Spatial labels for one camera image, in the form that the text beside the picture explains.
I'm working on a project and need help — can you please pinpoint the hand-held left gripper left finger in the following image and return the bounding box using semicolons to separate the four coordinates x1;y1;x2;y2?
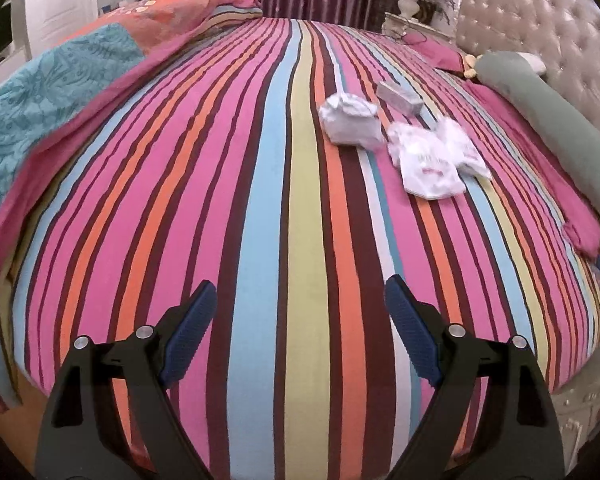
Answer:
35;279;219;480

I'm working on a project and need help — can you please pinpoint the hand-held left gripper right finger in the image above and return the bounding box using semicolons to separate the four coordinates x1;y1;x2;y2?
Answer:
383;274;566;480

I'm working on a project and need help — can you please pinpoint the white printed garment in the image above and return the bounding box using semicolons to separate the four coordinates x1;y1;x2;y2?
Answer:
387;118;494;201

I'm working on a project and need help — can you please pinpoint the white plastic bag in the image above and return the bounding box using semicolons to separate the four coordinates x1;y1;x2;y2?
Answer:
317;92;385;150

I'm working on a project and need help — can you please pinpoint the small grey box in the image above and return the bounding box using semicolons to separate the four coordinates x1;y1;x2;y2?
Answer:
376;81;425;116

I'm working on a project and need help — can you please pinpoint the large pink pillow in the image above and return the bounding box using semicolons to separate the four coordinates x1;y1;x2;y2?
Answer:
462;80;600;258

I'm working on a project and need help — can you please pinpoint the green plush pillow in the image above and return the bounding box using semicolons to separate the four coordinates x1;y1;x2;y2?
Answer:
475;51;600;238

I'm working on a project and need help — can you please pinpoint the striped bed sheet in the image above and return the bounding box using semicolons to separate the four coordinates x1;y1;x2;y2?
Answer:
0;17;600;480

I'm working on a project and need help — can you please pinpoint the tufted beige headboard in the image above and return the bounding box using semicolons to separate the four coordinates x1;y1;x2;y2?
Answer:
454;0;600;148

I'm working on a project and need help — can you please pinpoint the small pink pillow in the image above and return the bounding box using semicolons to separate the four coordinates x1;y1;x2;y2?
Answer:
411;37;468;71

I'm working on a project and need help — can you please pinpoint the orange and teal quilt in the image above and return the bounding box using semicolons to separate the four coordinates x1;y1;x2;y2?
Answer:
0;0;264;301

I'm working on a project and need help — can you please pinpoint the white nightstand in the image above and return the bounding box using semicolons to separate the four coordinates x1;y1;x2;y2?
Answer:
383;11;456;43

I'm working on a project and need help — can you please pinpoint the white wardrobe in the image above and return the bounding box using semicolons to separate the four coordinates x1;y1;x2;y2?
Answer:
22;0;141;58

